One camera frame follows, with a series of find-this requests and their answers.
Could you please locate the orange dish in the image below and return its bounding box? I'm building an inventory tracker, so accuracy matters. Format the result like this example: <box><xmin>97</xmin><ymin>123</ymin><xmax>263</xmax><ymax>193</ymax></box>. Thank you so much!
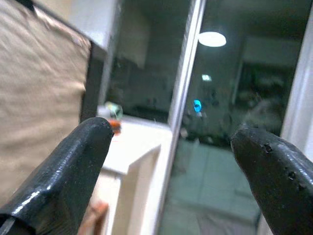
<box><xmin>110</xmin><ymin>119</ymin><xmax>122</xmax><ymax>135</ymax></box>

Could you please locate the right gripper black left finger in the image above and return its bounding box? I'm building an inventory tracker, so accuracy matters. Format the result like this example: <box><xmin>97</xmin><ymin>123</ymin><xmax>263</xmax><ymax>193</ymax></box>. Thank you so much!
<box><xmin>0</xmin><ymin>117</ymin><xmax>114</xmax><ymax>235</ymax></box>

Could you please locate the white framed glass window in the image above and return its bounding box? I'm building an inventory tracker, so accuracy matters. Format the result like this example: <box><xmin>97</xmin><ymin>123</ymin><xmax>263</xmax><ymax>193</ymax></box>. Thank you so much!
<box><xmin>105</xmin><ymin>0</ymin><xmax>313</xmax><ymax>235</ymax></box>

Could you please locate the white counter cabinet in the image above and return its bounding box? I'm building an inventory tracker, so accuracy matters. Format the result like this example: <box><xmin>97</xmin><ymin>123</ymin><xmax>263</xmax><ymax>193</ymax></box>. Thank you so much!
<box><xmin>80</xmin><ymin>115</ymin><xmax>176</xmax><ymax>235</ymax></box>

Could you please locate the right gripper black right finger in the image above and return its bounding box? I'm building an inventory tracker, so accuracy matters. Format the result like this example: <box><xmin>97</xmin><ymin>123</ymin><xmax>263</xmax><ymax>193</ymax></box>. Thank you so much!
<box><xmin>230</xmin><ymin>123</ymin><xmax>313</xmax><ymax>235</ymax></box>

